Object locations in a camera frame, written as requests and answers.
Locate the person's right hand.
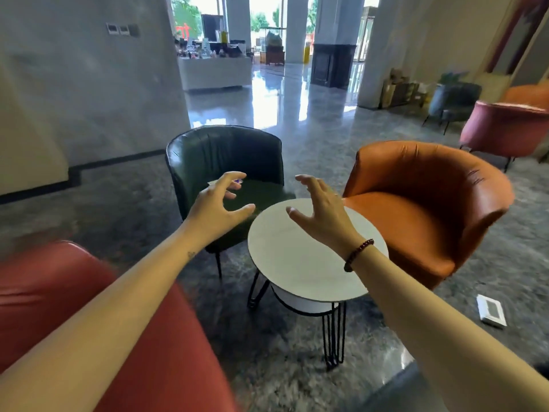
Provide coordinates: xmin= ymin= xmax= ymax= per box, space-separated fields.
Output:
xmin=285 ymin=173 xmax=373 ymax=261

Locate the person's left hand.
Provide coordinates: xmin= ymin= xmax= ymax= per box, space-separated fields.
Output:
xmin=181 ymin=170 xmax=257 ymax=250

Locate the small white device box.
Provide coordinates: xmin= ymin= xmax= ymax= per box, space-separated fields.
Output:
xmin=476 ymin=294 xmax=508 ymax=329

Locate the person's right forearm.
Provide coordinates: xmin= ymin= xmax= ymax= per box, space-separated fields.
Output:
xmin=351 ymin=246 xmax=549 ymax=412

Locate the dark green leather armchair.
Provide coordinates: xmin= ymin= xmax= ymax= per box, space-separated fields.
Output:
xmin=166 ymin=125 xmax=297 ymax=279

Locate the orange leather armchair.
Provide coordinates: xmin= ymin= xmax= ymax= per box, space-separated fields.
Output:
xmin=343 ymin=140 xmax=515 ymax=291

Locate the red leather armchair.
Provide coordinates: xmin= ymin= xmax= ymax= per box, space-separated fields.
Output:
xmin=0 ymin=240 xmax=237 ymax=412

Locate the white round table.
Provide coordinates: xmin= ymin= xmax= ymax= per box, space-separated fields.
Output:
xmin=246 ymin=197 xmax=390 ymax=370

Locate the white display counter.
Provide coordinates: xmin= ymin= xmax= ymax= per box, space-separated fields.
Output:
xmin=178 ymin=55 xmax=254 ymax=92

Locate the pile of cardboard boxes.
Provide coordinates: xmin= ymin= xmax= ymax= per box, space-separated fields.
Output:
xmin=379 ymin=68 xmax=429 ymax=109

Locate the wooden display cabinet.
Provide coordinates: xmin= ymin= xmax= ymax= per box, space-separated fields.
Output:
xmin=259 ymin=27 xmax=286 ymax=66

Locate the black screen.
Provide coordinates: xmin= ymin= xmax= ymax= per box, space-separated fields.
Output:
xmin=200 ymin=14 xmax=225 ymax=42

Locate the red bead bracelet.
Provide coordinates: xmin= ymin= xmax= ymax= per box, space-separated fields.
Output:
xmin=343 ymin=239 xmax=375 ymax=273

